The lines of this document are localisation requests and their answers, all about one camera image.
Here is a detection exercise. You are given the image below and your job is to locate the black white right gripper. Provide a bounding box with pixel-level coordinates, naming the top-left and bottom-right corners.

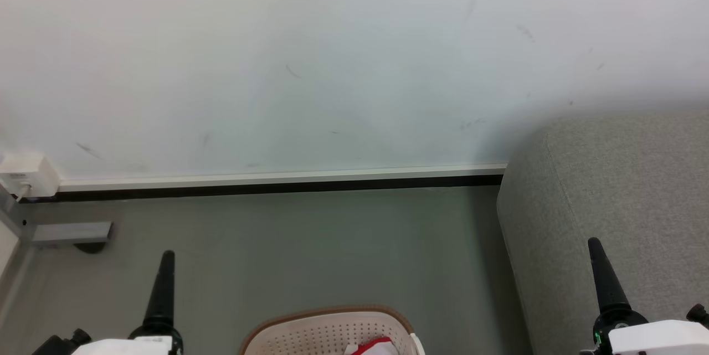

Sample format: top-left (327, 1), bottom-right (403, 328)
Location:
top-left (580, 237), bottom-right (709, 355)

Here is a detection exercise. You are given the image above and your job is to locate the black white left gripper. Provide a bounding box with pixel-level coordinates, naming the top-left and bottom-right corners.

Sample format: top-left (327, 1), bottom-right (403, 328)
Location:
top-left (72, 250), bottom-right (184, 355)

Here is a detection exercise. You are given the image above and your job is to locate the red and white garment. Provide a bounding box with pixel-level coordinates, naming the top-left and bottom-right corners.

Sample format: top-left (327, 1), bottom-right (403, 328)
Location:
top-left (343, 336), bottom-right (399, 355)

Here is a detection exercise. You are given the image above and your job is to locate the grey fabric sofa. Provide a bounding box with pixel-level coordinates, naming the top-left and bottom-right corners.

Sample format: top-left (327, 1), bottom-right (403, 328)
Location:
top-left (496, 113), bottom-right (709, 355)

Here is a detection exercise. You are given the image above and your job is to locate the grey metal floor bar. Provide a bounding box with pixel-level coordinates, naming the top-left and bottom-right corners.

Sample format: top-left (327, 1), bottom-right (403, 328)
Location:
top-left (30, 222), bottom-right (114, 245)

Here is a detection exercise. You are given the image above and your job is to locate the beige perforated laundry basket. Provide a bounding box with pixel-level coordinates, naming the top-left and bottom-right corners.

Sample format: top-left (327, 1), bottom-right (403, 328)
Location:
top-left (239, 305), bottom-right (426, 355)

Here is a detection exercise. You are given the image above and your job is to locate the white baseboard strip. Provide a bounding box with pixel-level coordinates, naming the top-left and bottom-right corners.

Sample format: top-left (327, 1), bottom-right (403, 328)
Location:
top-left (55, 164), bottom-right (507, 202)

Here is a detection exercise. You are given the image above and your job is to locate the grey metal frame post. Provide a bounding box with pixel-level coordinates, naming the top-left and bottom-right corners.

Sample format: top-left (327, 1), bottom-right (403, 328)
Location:
top-left (0, 186), bottom-right (37, 295)

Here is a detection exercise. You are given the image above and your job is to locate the white wall socket box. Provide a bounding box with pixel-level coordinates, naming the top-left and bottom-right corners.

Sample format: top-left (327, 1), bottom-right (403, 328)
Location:
top-left (0, 151), bottom-right (60, 199)

